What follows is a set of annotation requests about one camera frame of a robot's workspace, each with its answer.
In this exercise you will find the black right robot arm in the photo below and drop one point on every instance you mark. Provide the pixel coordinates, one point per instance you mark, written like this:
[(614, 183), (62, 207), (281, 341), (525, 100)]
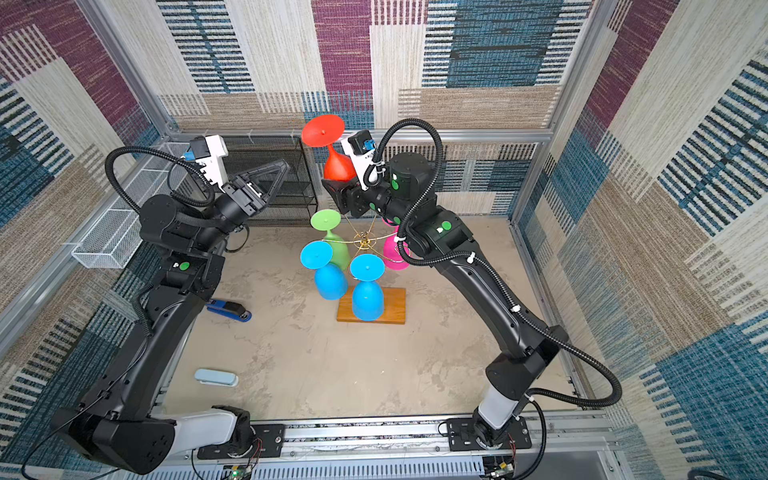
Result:
[(439, 237)]

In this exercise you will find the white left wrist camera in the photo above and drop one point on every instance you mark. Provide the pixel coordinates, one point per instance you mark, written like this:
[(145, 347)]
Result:
[(208, 153)]

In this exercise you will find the white wire mesh basket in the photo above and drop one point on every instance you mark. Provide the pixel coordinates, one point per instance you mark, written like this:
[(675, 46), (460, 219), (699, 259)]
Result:
[(114, 237)]

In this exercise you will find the blue plastic wine glass rear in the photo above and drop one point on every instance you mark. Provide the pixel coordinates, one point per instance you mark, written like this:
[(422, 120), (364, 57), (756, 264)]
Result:
[(328, 277)]

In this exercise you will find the red plastic wine glass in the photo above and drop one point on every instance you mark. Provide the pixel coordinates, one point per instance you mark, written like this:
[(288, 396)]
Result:
[(325, 131)]

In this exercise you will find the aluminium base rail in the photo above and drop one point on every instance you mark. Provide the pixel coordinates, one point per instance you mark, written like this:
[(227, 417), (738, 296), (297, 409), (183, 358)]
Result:
[(580, 445)]

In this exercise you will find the blue plastic wine glass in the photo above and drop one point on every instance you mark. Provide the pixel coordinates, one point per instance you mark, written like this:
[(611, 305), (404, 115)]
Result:
[(328, 277), (368, 296)]

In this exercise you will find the wooden rack base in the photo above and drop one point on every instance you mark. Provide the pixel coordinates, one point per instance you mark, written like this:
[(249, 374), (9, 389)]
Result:
[(394, 308)]

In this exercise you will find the green plastic wine glass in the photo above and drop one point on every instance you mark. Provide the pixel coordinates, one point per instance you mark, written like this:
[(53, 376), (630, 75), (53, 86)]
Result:
[(325, 221)]

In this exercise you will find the blue plastic wine glass front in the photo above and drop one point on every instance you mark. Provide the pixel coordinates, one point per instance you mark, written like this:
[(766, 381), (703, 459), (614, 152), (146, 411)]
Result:
[(368, 296)]

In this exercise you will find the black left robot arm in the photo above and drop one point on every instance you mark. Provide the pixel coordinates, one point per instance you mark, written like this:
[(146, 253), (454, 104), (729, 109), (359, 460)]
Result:
[(113, 422)]

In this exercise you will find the magenta plastic wine glass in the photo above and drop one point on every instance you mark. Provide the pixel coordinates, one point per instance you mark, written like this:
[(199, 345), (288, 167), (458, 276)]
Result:
[(391, 256)]

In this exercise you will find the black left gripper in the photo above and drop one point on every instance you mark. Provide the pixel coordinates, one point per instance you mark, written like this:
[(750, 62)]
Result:
[(248, 197)]

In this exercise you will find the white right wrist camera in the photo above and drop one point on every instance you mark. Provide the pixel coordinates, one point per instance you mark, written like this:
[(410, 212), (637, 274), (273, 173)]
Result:
[(360, 147)]

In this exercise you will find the light blue flat case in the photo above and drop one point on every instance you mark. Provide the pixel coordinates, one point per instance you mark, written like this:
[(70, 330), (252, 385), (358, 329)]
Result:
[(216, 378)]

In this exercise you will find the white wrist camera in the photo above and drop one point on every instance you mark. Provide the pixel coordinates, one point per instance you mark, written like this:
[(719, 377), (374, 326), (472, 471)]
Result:
[(360, 147), (208, 153)]

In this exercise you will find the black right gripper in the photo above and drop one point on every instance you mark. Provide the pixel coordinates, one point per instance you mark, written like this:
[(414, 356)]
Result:
[(348, 197)]

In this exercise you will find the gold wire glass rack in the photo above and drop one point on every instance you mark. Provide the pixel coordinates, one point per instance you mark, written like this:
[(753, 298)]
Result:
[(369, 233)]

